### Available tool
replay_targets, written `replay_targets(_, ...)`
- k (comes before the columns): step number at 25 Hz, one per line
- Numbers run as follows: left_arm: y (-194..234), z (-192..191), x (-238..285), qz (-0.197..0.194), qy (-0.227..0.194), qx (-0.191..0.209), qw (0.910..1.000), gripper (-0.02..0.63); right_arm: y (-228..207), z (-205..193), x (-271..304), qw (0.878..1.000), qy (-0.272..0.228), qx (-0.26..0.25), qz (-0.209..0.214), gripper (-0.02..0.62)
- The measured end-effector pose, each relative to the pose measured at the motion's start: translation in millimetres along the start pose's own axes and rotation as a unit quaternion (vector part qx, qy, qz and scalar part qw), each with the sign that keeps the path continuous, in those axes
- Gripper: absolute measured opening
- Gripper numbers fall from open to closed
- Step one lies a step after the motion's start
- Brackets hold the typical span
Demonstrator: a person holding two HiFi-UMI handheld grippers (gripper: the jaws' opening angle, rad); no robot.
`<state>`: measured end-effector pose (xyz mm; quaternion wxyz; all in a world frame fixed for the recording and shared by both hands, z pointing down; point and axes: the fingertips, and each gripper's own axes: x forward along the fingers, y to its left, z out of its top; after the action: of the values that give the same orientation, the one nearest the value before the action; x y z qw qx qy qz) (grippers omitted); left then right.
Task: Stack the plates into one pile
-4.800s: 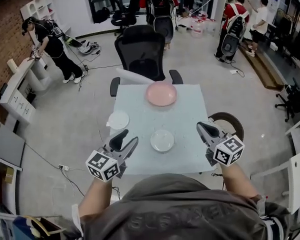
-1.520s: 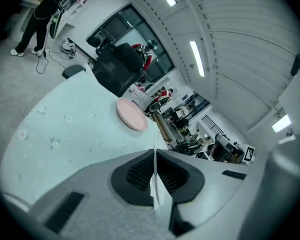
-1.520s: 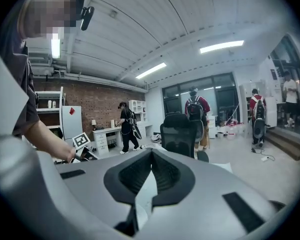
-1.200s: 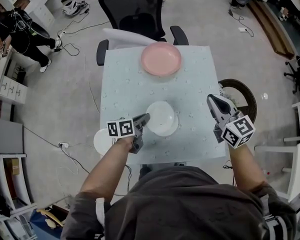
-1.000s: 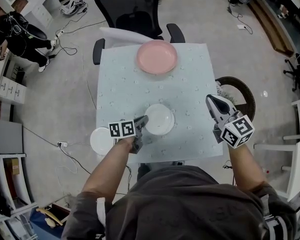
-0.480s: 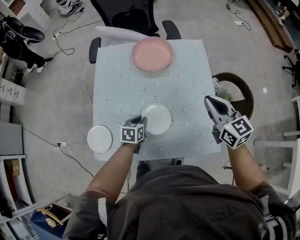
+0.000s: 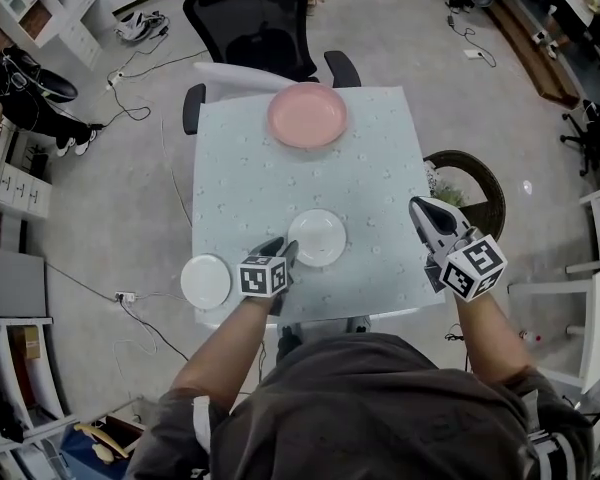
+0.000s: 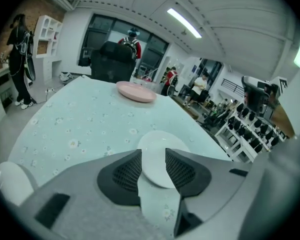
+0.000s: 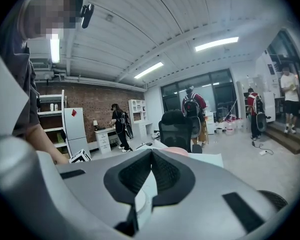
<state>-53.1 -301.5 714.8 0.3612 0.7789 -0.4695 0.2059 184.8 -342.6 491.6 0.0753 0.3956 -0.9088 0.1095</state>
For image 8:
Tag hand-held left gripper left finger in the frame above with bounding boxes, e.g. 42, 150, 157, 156
19, 148, 166, 240

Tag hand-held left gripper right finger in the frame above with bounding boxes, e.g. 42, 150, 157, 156
165, 147, 254, 238

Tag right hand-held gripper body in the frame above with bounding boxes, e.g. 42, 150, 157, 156
256, 76, 289, 118

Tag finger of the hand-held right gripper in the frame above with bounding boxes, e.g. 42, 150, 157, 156
241, 75, 265, 114

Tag white plate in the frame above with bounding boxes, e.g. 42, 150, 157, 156
136, 130, 191, 190
0, 161, 36, 208

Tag pink plate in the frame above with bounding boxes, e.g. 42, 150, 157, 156
115, 80, 157, 103

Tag person's right forearm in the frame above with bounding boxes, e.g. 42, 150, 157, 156
270, 103, 296, 139

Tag black metal railing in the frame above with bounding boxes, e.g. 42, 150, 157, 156
221, 78, 245, 95

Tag rows of black devices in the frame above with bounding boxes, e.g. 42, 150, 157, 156
227, 103, 281, 153

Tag white display rack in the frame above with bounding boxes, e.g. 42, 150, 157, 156
214, 101, 288, 164

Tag black swivel office chair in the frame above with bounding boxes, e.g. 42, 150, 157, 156
199, 106, 231, 132

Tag wooden step platform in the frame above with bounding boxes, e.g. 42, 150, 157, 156
176, 96, 201, 120

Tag glass top table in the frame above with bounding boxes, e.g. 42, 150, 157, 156
8, 74, 234, 231

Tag black white backpack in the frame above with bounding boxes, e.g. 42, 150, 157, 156
166, 72, 179, 96
21, 30, 37, 82
122, 36, 138, 60

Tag dark framed window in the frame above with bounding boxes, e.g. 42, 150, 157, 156
78, 13, 116, 67
139, 33, 170, 70

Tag black mesh office chair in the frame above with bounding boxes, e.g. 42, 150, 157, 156
89, 40, 137, 84

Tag white wall shelf unit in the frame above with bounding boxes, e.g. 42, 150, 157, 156
32, 15, 65, 82

